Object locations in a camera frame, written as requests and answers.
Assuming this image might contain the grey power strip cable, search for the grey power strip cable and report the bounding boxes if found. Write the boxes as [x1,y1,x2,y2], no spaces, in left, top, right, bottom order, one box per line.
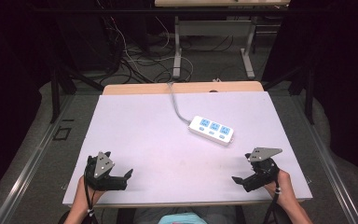
[166,81,194,126]

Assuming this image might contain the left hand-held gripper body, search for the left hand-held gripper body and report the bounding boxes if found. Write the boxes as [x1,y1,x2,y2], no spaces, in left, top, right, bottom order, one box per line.
[85,151,129,192]

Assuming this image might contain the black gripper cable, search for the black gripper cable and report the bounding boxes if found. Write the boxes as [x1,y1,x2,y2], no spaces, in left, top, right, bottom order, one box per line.
[83,161,99,224]
[261,178,283,224]

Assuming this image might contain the white table cover board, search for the white table cover board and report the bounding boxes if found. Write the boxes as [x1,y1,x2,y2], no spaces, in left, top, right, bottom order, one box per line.
[62,91,313,206]

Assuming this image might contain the black metal stand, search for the black metal stand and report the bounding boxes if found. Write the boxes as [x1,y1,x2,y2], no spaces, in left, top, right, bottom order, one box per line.
[48,62,105,124]
[261,63,316,126]

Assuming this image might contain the black horizontal bar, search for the black horizontal bar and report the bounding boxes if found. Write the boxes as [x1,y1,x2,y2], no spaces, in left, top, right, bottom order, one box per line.
[32,7,335,14]

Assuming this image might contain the aluminium floor rail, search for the aluminium floor rail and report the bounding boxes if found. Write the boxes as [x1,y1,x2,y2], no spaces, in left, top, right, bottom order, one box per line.
[287,92,358,224]
[0,94,76,224]

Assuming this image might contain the white power strip blue sockets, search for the white power strip blue sockets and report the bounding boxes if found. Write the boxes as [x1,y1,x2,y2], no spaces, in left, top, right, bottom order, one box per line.
[187,115,235,147]

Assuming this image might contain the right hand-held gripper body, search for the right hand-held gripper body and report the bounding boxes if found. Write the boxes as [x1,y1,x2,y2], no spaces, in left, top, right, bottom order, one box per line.
[242,147,283,193]

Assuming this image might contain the wooden table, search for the wooden table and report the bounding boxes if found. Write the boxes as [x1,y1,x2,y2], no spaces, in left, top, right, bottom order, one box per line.
[62,80,313,209]

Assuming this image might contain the person's grey trousers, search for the person's grey trousers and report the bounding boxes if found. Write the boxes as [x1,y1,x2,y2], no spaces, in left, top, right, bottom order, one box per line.
[132,206,241,224]

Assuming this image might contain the person's teal shirt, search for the person's teal shirt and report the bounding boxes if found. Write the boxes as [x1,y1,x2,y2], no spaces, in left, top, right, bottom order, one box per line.
[158,212,208,224]

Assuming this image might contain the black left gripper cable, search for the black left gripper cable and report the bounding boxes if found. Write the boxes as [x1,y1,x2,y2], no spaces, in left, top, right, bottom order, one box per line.
[83,161,99,224]

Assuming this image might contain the tangle of floor cables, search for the tangle of floor cables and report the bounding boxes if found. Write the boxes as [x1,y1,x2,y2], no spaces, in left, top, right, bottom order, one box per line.
[96,0,236,85]

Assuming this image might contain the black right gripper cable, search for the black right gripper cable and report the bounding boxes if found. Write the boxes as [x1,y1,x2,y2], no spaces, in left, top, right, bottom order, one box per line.
[261,178,283,224]

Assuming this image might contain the person's left hand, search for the person's left hand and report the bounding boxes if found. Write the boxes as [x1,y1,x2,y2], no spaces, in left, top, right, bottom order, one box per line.
[74,175,106,210]

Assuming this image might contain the person's right hand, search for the person's right hand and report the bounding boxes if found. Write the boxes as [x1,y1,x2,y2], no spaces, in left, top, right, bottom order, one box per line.
[264,170,296,208]

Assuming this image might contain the white metal desk frame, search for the white metal desk frame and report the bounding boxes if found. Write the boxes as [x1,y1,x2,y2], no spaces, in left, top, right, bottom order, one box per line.
[172,15,258,80]

